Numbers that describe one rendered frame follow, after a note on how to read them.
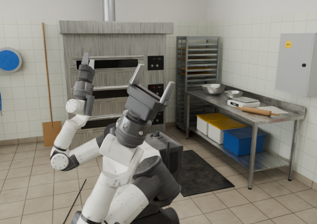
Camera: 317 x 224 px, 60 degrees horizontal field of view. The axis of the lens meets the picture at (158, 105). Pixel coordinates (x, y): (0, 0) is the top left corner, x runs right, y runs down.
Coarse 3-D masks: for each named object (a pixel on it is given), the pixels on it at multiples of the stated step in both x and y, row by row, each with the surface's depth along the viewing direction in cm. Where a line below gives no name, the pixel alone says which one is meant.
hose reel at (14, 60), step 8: (8, 48) 428; (0, 56) 426; (8, 56) 430; (16, 56) 433; (0, 64) 428; (8, 64) 432; (16, 64) 436; (8, 72) 436; (0, 96) 442; (0, 104) 444; (0, 112) 447
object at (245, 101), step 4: (228, 100) 384; (232, 100) 381; (236, 100) 381; (240, 100) 373; (244, 100) 373; (248, 100) 373; (252, 100) 373; (256, 100) 373; (228, 104) 385; (232, 104) 377; (236, 104) 370; (240, 104) 363; (244, 104) 362; (248, 104) 365; (252, 104) 368; (256, 104) 371
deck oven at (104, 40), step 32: (64, 32) 348; (96, 32) 361; (128, 32) 375; (160, 32) 390; (64, 64) 378; (96, 64) 389; (128, 64) 405; (160, 64) 424; (96, 96) 400; (128, 96) 416; (160, 96) 436; (96, 128) 411; (160, 128) 450
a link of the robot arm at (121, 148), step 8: (112, 136) 81; (120, 136) 76; (128, 136) 75; (104, 144) 79; (112, 144) 78; (120, 144) 78; (128, 144) 76; (136, 144) 77; (104, 152) 79; (112, 152) 79; (120, 152) 78; (128, 152) 78; (120, 160) 79; (128, 160) 78
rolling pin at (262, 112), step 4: (240, 108) 356; (244, 108) 350; (248, 108) 346; (252, 108) 344; (256, 108) 341; (252, 112) 344; (256, 112) 340; (260, 112) 336; (264, 112) 333; (268, 112) 330
